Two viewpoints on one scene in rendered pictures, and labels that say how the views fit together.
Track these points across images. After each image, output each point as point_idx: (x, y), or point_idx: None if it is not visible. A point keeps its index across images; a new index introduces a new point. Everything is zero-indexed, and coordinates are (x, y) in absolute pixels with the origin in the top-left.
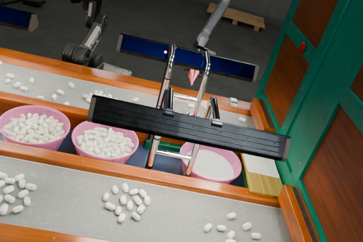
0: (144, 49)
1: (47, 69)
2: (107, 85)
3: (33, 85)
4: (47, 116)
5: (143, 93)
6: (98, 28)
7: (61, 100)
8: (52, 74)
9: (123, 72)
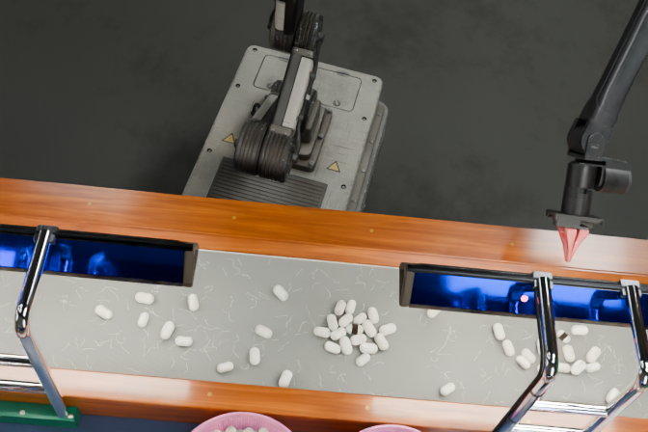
0: (471, 298)
1: (215, 243)
2: (360, 262)
3: (200, 315)
4: (254, 428)
5: None
6: (307, 67)
7: (271, 357)
8: (230, 256)
9: (363, 89)
